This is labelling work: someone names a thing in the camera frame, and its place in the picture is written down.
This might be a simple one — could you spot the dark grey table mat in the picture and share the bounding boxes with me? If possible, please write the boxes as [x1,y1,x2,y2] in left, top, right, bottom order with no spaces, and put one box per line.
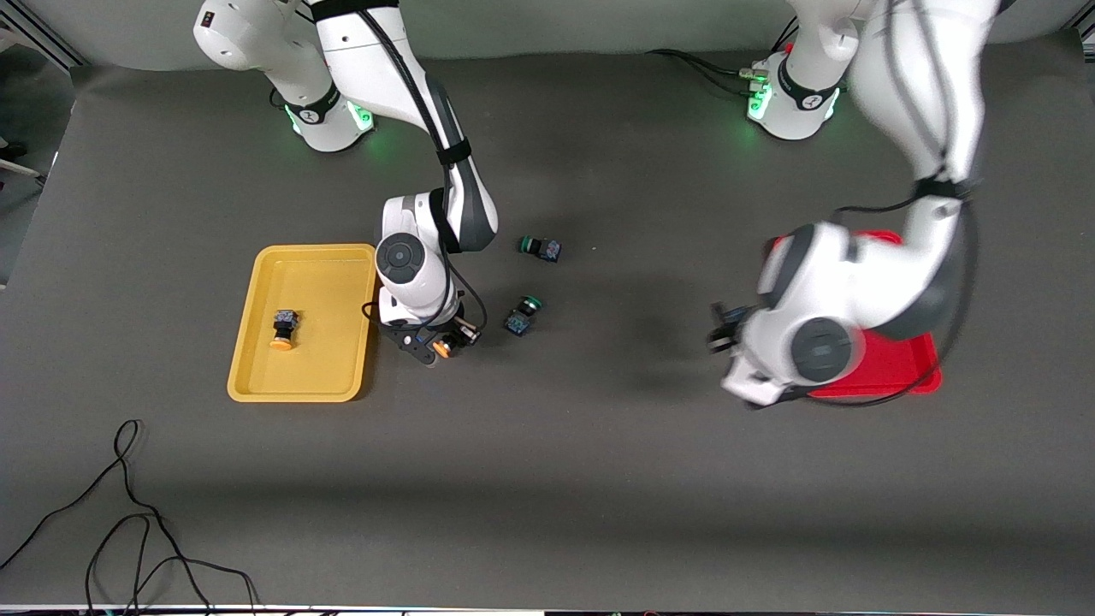
[0,30,1095,613]

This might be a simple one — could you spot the black right arm gripper cable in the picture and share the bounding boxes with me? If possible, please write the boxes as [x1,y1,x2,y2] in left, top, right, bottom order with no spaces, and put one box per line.
[355,4,489,335]

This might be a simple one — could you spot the yellow plastic tray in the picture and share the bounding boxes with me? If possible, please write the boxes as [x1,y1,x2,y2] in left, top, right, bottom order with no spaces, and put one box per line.
[227,244,379,403]

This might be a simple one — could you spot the thin black loose cable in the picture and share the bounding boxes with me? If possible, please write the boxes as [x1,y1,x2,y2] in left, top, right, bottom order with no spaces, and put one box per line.
[0,419,259,616]

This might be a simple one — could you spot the black arm gripper cable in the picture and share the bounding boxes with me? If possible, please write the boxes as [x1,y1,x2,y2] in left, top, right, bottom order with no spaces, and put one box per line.
[804,0,981,410]
[355,4,489,335]

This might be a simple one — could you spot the black left arm gripper cable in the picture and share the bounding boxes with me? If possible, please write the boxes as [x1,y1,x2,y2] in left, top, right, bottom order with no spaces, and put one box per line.
[804,0,981,410]

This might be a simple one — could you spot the red plastic tray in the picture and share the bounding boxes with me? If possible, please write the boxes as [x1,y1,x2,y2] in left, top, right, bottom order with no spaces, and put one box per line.
[766,229,943,399]

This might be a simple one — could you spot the black left arm base cables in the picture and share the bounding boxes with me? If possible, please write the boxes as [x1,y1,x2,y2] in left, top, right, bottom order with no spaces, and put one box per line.
[646,17,801,97]

